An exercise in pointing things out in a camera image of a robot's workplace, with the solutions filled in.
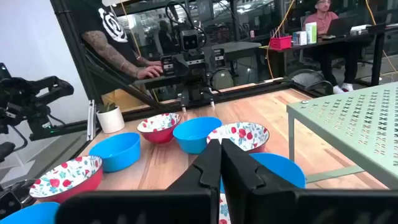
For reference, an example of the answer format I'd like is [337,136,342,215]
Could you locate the grey backpack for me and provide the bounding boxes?
[211,68,234,91]

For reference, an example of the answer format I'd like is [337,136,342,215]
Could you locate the grey desk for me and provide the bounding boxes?
[214,41,262,63]

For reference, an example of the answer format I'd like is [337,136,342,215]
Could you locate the yellow cable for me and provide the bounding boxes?
[365,0,398,75]
[266,0,296,80]
[119,0,142,58]

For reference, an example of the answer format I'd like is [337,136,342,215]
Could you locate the red box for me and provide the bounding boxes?
[269,34,293,50]

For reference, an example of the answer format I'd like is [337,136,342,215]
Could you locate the green and white box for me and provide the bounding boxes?
[305,22,318,44]

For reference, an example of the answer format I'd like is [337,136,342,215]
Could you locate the white flat stack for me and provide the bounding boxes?
[349,24,373,35]

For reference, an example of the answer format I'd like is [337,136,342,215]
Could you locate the black laptop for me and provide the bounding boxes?
[325,17,354,39]

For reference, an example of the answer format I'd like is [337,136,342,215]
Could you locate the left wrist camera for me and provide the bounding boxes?
[179,29,200,51]

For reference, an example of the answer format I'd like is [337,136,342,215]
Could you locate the white pot with green plant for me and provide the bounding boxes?
[96,102,126,134]

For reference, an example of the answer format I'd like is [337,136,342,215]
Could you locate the person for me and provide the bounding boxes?
[303,0,355,94]
[70,0,164,80]
[157,20,177,55]

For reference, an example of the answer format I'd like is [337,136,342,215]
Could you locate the green perforated metal shelf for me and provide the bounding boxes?
[286,81,398,190]

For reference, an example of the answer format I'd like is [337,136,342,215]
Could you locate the red bowl with floral inside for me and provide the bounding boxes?
[136,112,182,145]
[206,121,271,154]
[218,192,233,224]
[29,155,104,205]

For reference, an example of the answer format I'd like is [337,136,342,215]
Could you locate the black desk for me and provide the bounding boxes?
[259,23,398,88]

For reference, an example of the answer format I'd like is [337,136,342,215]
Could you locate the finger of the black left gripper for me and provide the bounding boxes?
[201,88,216,109]
[177,88,190,113]

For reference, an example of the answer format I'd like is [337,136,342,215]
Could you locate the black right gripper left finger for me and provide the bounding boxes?
[55,139,222,224]

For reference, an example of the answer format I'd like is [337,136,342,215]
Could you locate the silver metal bracket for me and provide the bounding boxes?
[86,99,96,142]

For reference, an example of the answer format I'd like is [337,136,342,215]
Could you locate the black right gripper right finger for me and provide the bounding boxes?
[221,139,398,224]

